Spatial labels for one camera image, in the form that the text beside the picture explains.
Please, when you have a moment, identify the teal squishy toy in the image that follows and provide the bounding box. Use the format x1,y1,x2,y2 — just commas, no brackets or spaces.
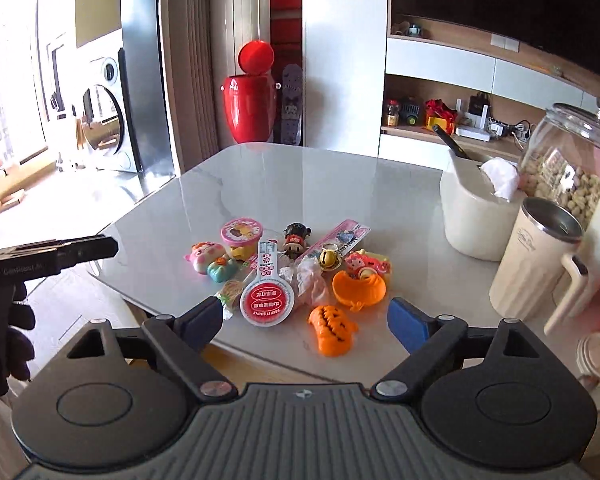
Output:
207,255,240,283

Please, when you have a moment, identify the white oval tissue box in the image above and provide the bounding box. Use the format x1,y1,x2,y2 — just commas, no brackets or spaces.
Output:
440,151,526,262

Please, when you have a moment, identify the wooden drawer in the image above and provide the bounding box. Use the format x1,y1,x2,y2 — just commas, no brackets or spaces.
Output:
201,344,332,391

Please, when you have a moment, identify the cream ribbed mug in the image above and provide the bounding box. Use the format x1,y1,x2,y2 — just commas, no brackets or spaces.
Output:
489,197,588,335

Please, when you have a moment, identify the green toy vehicle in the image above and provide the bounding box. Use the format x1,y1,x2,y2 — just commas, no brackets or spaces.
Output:
400,98,420,126

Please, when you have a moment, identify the white washing machine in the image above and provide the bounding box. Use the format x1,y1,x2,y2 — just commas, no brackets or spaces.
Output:
46,29,140,174

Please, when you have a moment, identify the glass jar with nuts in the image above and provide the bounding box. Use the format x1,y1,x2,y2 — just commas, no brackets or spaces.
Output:
518,98,600,228

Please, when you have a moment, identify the pink packaged card toy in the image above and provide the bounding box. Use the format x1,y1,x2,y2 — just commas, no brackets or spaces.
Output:
300,219,372,259

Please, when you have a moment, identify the white marble-top cabinet table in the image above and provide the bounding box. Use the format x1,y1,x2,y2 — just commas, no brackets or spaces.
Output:
93,143,500,385

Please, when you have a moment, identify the black haired doll figure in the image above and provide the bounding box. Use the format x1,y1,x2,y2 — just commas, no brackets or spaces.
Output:
283,222,311,260

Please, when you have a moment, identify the white wall shelf unit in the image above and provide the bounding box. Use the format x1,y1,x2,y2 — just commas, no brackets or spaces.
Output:
302,0,600,169

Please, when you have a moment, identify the gold bell keychain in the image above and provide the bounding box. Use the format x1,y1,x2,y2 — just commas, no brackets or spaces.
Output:
317,243,341,272

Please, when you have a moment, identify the orange pumpkin half shell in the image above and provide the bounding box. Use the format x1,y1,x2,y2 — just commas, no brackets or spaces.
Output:
332,271,387,312

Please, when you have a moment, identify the pink pig squishy toy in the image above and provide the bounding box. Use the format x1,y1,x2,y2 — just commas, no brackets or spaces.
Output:
185,242,226,274

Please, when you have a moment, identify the red trash bin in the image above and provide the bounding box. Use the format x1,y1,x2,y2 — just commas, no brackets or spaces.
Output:
220,39,277,144

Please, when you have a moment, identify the yellow pink toy camera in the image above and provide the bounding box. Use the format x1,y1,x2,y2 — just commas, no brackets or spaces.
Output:
344,249,392,285

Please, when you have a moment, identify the small spice jar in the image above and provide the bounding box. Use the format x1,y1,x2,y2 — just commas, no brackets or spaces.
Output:
385,99,401,127

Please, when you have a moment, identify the red yellow toy truck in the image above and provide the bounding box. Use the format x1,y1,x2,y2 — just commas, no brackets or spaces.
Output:
425,100,457,136

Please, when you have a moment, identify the white round mug lid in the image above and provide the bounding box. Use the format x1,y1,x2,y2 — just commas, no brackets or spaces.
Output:
576,332,600,379

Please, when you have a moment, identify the black gloved left hand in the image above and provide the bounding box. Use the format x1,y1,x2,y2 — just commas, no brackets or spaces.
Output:
6,283,35,382

